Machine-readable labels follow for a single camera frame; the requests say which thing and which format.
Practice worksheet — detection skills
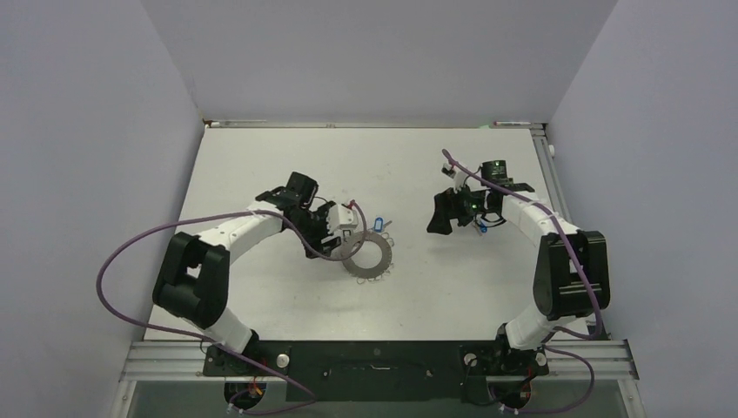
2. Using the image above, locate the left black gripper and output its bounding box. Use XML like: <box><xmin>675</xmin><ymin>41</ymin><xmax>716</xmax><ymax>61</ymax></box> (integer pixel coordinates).
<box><xmin>289</xmin><ymin>202</ymin><xmax>340</xmax><ymax>257</ymax></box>

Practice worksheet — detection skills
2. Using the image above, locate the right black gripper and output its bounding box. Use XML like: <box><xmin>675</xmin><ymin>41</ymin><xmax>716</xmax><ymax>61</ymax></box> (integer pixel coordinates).
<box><xmin>428</xmin><ymin>179</ymin><xmax>493</xmax><ymax>234</ymax></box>

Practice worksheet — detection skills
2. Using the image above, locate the metal perforated ring disc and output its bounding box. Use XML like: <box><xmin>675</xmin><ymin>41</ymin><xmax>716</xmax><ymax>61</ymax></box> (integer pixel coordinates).
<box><xmin>339</xmin><ymin>232</ymin><xmax>394</xmax><ymax>285</ymax></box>

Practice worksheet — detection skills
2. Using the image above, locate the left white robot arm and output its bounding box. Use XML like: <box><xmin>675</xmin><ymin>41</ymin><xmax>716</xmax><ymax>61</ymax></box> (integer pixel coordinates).
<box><xmin>152</xmin><ymin>172</ymin><xmax>360</xmax><ymax>374</ymax></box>

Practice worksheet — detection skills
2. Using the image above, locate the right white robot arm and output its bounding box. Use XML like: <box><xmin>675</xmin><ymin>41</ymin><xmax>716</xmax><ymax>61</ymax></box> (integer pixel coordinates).
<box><xmin>426</xmin><ymin>158</ymin><xmax>611</xmax><ymax>373</ymax></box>

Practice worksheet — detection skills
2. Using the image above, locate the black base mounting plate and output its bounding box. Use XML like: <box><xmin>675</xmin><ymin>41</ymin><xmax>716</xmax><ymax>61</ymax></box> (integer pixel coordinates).
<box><xmin>202</xmin><ymin>340</ymin><xmax>549</xmax><ymax>404</ymax></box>

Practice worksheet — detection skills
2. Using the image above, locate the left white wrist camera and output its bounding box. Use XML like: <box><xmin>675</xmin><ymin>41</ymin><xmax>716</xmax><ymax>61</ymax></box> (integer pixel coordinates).
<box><xmin>326</xmin><ymin>204</ymin><xmax>359</xmax><ymax>240</ymax></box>

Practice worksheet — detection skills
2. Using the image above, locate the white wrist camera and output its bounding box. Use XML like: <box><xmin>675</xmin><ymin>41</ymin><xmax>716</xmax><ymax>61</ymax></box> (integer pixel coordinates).
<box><xmin>441</xmin><ymin>163</ymin><xmax>468</xmax><ymax>192</ymax></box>
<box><xmin>326</xmin><ymin>204</ymin><xmax>359</xmax><ymax>240</ymax></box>

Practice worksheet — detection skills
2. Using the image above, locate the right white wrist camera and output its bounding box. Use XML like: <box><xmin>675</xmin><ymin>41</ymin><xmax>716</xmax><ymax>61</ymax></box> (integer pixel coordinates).
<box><xmin>441</xmin><ymin>163</ymin><xmax>468</xmax><ymax>192</ymax></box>

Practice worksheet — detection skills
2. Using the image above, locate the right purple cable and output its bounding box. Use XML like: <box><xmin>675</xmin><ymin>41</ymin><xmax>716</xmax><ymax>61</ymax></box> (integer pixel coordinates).
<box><xmin>441</xmin><ymin>148</ymin><xmax>606</xmax><ymax>415</ymax></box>

